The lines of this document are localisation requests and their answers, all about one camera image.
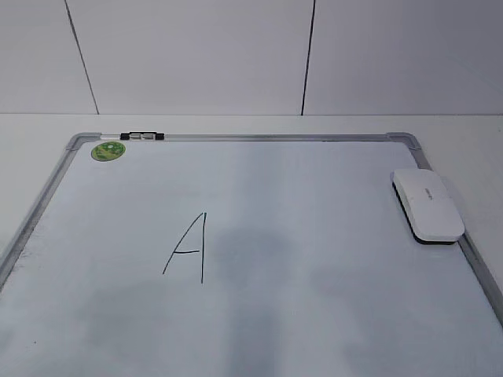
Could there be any white eraser with black felt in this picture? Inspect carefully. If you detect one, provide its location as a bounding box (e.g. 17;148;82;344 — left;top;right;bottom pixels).
391;168;465;244

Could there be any black silver hanging clip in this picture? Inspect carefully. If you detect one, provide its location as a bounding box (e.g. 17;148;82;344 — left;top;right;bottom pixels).
119;132;165;141

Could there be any white board with grey frame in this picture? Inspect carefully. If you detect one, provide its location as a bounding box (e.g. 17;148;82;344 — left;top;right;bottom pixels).
1;133;502;376

